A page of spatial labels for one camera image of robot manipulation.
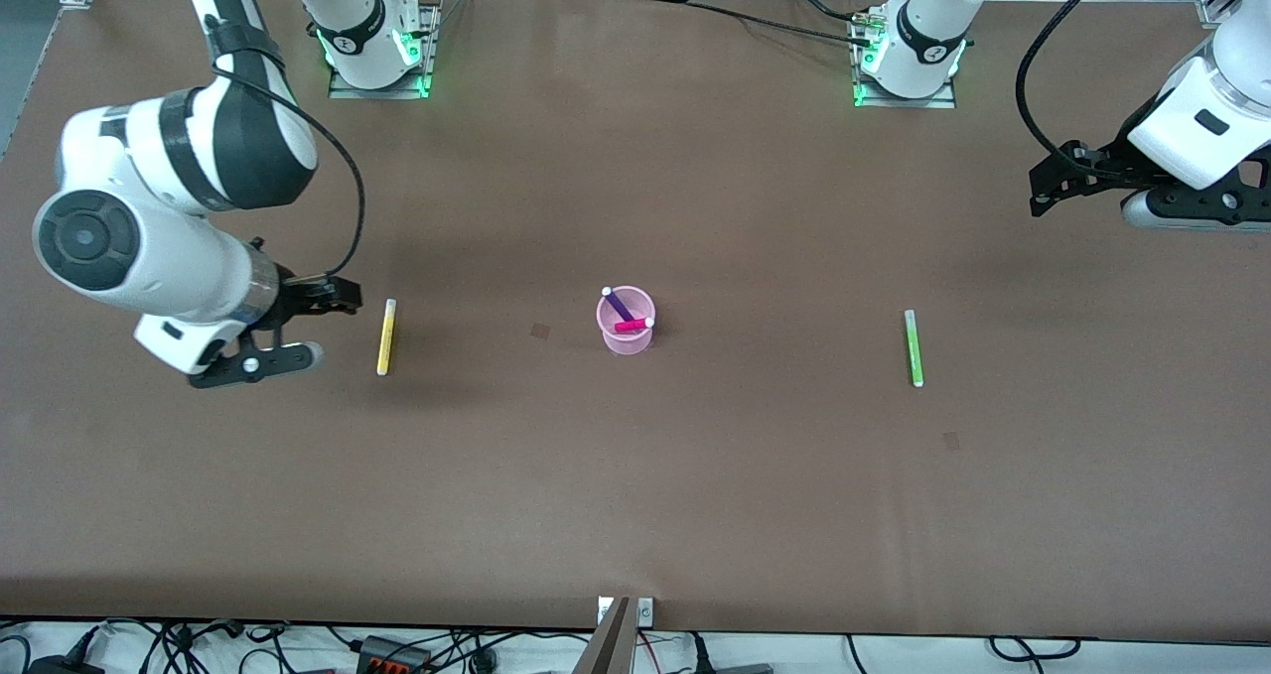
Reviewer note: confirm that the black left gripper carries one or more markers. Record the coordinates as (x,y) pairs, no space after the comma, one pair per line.
(1100,165)

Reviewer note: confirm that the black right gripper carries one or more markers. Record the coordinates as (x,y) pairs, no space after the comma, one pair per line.
(295,300)

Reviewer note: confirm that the purple marker pen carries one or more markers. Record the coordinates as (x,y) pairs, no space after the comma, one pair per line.
(621,305)

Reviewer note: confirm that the pink marker pen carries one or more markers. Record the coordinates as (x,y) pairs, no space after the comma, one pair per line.
(631,327)

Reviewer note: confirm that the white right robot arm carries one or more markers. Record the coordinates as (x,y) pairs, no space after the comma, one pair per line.
(149,257)

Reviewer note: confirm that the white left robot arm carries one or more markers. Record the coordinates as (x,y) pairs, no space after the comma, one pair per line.
(933,19)

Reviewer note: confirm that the yellow marker pen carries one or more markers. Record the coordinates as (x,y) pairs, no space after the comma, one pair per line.
(386,341)

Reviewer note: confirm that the green marker pen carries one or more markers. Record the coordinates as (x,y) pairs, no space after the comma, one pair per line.
(914,351)

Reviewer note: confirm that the pink plastic cup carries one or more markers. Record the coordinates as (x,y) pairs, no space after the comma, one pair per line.
(626,341)

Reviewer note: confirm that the black orange power strip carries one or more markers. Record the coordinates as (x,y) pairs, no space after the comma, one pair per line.
(392,654)

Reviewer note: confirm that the black power adapter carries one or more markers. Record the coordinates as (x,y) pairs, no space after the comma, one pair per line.
(60,666)

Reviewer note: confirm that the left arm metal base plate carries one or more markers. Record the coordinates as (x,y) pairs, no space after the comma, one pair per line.
(948,98)

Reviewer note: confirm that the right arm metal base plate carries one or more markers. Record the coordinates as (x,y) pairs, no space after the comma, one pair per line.
(429,49)

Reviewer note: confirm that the white table edge bracket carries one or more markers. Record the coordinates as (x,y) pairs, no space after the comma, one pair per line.
(645,611)

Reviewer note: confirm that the brown wedge camera mount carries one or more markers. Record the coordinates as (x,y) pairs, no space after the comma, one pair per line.
(608,649)

